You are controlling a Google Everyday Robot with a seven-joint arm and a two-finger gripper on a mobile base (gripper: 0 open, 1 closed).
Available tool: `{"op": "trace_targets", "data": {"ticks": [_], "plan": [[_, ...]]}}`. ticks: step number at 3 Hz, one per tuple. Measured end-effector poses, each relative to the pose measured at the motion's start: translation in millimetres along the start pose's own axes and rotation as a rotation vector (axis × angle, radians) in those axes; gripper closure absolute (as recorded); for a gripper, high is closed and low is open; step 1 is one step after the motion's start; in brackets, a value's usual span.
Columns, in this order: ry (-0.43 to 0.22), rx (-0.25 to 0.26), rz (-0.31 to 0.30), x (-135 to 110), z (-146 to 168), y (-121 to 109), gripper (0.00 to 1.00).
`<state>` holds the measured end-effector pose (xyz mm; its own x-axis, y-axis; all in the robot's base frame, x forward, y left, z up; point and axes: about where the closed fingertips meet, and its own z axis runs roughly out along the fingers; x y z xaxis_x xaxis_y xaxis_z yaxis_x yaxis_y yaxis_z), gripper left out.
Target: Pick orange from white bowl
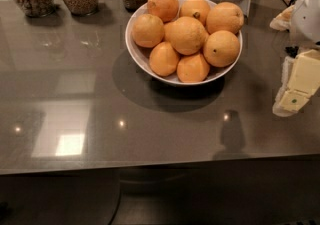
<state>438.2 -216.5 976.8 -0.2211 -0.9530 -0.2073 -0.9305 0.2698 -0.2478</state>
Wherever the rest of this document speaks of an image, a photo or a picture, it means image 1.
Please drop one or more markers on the beige cloth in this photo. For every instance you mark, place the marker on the beige cloth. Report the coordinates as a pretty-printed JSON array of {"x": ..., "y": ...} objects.
[{"x": 282, "y": 21}]

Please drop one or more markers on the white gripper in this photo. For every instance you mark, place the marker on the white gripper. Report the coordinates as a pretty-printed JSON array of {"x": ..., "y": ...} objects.
[{"x": 307, "y": 19}]

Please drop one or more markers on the white ceramic bowl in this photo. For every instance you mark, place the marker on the white ceramic bowl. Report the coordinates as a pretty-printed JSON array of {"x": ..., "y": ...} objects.
[{"x": 140, "y": 56}]

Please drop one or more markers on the large centre orange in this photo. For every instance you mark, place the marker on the large centre orange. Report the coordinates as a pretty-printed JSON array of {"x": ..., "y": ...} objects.
[{"x": 187, "y": 35}]

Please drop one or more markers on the orange top right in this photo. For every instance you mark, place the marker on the orange top right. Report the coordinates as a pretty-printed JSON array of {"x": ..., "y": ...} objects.
[{"x": 225, "y": 16}]

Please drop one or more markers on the orange bottom left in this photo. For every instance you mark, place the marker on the orange bottom left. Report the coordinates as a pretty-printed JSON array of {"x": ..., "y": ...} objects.
[{"x": 163, "y": 59}]

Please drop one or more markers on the orange bottom middle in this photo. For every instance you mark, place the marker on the orange bottom middle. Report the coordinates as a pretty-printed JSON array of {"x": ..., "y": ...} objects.
[{"x": 193, "y": 69}]

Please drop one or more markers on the small hidden orange centre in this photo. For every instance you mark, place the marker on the small hidden orange centre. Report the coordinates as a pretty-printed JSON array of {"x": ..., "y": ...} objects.
[{"x": 167, "y": 31}]

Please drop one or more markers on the orange far left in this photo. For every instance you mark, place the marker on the orange far left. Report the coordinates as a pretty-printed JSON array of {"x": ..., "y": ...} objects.
[{"x": 148, "y": 30}]

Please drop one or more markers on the orange top left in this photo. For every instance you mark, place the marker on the orange top left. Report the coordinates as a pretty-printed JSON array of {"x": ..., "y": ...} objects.
[{"x": 166, "y": 10}]

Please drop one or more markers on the orange top middle with stem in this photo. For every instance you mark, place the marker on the orange top middle with stem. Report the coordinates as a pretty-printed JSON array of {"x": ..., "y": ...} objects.
[{"x": 197, "y": 9}]

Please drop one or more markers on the orange right side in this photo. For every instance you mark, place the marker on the orange right side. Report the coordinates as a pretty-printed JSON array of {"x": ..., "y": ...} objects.
[{"x": 221, "y": 48}]

